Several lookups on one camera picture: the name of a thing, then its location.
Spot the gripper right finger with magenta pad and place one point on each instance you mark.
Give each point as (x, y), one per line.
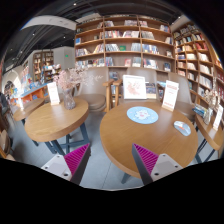
(152, 166)

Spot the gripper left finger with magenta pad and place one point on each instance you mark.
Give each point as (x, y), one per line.
(70, 167)

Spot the white and grey computer mouse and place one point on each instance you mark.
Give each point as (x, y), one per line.
(182, 127)

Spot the round light blue mouse pad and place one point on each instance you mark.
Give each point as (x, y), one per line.
(142, 115)

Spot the round wooden table left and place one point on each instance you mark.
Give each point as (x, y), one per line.
(52, 124)

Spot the round wooden table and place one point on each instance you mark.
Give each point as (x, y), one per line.
(118, 133)
(52, 124)

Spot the round wooden table right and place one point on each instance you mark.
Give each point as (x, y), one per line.
(118, 133)

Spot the wooden table far right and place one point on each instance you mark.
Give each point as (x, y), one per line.
(215, 138)

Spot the beige armchair right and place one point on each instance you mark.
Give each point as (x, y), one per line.
(184, 102)

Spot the beige armchair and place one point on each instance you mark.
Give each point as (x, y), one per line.
(97, 89)
(150, 75)
(184, 102)

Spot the beige armchair left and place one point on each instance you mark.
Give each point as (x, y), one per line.
(97, 89)

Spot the wooden table far left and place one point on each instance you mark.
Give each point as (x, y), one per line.
(22, 114)

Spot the white red text sign stand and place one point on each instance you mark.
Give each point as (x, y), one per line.
(170, 95)

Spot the white picture sign stand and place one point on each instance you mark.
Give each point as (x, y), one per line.
(134, 87)

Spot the orange blue display counter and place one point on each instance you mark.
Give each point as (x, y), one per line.
(35, 93)

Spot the white sign card left table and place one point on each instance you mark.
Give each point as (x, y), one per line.
(53, 93)

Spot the beige armchair middle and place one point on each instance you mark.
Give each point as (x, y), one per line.
(150, 75)

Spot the glass vase with pink flowers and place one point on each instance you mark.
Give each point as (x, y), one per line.
(67, 80)

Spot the white sign far right table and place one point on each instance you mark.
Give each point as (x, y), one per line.
(218, 118)

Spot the distant wooden bookshelf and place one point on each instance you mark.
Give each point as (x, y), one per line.
(42, 65)

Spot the right wooden bookshelf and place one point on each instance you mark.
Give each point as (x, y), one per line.
(197, 60)

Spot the large wooden bookshelf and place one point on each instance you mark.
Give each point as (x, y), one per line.
(121, 41)

